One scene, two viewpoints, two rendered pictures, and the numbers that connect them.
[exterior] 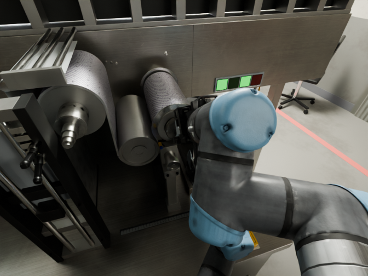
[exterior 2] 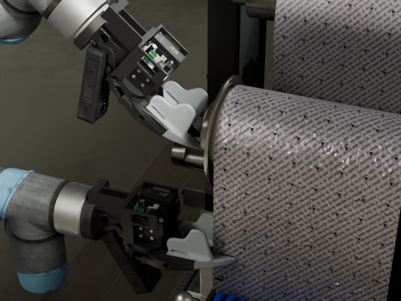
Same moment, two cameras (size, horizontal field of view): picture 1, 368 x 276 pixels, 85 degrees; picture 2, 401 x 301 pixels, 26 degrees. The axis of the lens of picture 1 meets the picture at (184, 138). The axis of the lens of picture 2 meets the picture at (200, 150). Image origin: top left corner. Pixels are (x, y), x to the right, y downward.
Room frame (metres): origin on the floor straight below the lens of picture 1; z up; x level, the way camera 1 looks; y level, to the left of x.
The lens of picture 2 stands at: (1.04, -0.76, 1.84)
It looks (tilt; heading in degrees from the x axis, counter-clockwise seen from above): 32 degrees down; 128
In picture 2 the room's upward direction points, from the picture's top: straight up
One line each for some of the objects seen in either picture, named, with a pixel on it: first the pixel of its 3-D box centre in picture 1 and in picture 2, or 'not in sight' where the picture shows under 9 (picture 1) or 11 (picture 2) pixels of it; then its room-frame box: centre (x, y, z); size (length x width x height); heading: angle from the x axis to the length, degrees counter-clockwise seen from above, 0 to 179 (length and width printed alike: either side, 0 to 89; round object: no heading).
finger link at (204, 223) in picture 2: (190, 156); (209, 232); (0.47, -0.02, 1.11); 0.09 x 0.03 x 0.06; 18
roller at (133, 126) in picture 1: (134, 127); not in sight; (0.55, 0.17, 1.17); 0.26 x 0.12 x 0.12; 16
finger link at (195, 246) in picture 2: not in sight; (199, 246); (0.48, -0.06, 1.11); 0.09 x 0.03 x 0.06; 15
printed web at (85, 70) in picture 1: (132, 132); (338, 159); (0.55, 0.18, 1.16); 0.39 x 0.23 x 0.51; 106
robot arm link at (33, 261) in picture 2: (222, 252); (37, 246); (0.21, -0.11, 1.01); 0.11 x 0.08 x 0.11; 151
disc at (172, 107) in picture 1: (176, 125); (225, 131); (0.46, 0.02, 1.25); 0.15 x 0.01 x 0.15; 106
